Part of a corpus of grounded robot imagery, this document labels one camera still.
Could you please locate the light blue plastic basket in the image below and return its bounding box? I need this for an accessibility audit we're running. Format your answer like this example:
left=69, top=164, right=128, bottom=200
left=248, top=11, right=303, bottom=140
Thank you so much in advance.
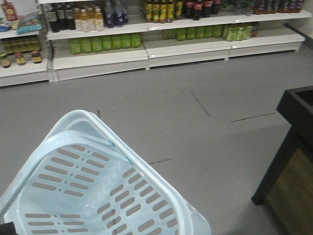
left=0, top=110, right=211, bottom=235

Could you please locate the black wooden produce display stand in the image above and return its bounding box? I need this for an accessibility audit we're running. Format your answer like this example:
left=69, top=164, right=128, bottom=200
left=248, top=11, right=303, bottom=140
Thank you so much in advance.
left=251, top=86, right=313, bottom=235

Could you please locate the white store shelving unit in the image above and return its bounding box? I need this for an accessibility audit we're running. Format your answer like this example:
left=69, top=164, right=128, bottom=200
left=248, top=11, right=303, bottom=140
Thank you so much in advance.
left=0, top=4, right=313, bottom=86

